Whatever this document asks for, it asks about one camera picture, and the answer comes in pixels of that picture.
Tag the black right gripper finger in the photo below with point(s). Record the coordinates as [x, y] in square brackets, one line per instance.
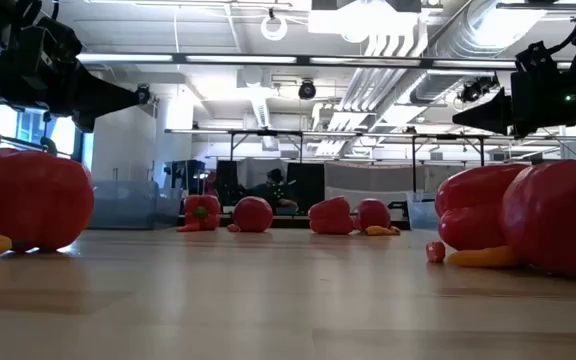
[490, 115]

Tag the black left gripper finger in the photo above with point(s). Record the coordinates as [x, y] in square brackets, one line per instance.
[108, 97]

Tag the red bell pepper green stem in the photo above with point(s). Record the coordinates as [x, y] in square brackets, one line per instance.
[202, 210]

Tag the small red strawberry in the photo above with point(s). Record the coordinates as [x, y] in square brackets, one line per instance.
[435, 251]

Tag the small orange carrot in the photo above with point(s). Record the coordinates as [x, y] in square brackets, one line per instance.
[188, 227]

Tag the small yellow banana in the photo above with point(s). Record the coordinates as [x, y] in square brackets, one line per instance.
[378, 231]

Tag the small red chili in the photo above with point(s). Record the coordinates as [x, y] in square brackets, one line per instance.
[233, 228]

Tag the red tomato with green calyx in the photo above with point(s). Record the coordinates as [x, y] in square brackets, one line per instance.
[253, 214]

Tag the black spotlight cluster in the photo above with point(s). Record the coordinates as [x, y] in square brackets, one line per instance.
[475, 89]

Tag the black ceiling spotlight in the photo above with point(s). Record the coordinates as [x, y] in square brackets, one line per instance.
[307, 90]
[144, 94]

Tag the black light stand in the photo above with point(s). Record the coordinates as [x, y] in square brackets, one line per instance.
[48, 144]

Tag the clear bluish plastic bin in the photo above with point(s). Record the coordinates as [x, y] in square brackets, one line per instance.
[128, 205]

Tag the dark equipment cart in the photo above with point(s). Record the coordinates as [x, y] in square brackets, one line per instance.
[188, 175]

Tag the white ceiling pipes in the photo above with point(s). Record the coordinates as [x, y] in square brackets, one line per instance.
[388, 50]

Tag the white sheet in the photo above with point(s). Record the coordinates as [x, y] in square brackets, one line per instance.
[368, 182]

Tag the person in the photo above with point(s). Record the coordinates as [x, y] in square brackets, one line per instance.
[274, 192]

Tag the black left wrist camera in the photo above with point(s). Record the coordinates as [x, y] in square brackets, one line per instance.
[48, 40]

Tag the black metal frame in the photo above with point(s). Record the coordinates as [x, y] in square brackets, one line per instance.
[203, 131]

